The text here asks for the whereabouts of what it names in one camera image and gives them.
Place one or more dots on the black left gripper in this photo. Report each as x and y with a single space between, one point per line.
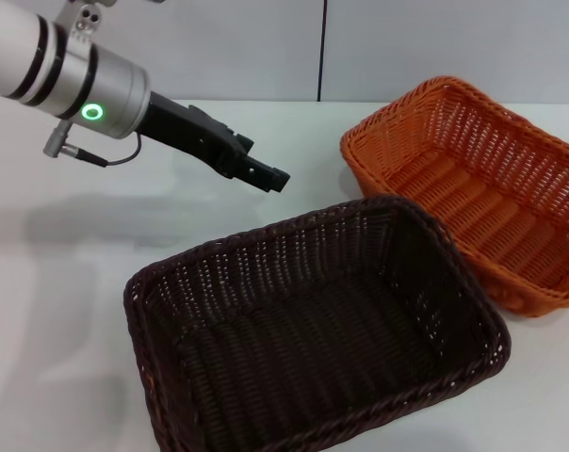
190 134

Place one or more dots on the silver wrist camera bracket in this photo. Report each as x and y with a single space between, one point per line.
79 21

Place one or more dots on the orange wicker basket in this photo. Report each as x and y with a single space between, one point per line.
492 188

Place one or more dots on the dark brown wicker basket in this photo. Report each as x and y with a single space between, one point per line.
313 339

